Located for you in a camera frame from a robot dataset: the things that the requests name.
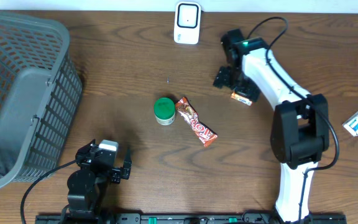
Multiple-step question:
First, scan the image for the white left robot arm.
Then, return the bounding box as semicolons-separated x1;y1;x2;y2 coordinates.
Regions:
59;140;132;223

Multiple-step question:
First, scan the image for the red chocolate bar wrapper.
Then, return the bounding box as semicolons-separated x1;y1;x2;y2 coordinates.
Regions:
175;97;218;147

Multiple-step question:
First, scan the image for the grey plastic basket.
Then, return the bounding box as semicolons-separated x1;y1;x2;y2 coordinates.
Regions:
0;11;83;188

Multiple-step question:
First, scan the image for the orange small box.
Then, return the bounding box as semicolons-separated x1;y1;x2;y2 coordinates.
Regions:
231;92;252;106

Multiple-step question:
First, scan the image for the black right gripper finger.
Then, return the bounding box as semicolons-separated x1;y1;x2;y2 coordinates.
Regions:
234;83;260;102
213;67;231;88

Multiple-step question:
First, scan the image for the white barcode scanner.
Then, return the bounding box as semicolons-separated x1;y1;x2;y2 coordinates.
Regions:
173;1;201;45

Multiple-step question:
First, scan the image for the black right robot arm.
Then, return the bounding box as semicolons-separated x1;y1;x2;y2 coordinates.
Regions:
213;29;329;223

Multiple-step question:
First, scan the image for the green lid jar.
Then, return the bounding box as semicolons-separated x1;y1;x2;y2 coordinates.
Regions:
154;98;176;126

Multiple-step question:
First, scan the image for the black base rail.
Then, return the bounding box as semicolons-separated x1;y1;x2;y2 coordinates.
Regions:
35;212;347;224

